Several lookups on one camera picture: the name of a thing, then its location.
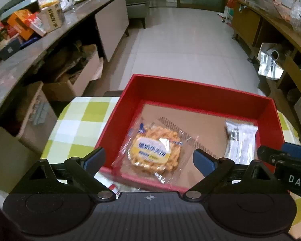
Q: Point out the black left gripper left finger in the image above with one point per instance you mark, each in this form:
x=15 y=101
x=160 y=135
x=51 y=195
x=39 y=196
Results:
x=83 y=170

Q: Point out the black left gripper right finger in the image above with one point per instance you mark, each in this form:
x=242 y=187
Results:
x=214 y=172

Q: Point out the white pink snack packet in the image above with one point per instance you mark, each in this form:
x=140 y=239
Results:
x=241 y=142

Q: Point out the clear waffle cookie packet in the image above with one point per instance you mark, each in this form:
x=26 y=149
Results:
x=153 y=149

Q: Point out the red yellow snack bag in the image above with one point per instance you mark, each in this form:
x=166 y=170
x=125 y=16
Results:
x=115 y=189

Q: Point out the green checkered tablecloth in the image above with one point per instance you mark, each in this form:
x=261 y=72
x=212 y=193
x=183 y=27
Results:
x=81 y=123

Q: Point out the red cardboard box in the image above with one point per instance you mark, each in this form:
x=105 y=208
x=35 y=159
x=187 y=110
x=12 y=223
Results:
x=199 y=110

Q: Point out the open cardboard box under counter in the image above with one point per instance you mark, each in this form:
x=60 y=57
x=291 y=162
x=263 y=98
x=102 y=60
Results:
x=75 y=75

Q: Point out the silver foil bag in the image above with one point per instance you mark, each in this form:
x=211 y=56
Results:
x=270 y=57

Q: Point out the wooden shelf unit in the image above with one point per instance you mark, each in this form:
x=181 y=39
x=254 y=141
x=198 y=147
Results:
x=257 y=28

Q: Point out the white carton box on counter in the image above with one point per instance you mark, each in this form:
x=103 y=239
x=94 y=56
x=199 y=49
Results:
x=52 y=17

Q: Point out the long grey counter table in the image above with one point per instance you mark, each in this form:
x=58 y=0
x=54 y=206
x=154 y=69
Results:
x=15 y=67

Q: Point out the orange box on counter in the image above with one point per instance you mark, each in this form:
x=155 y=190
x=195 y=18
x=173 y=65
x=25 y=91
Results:
x=17 y=20

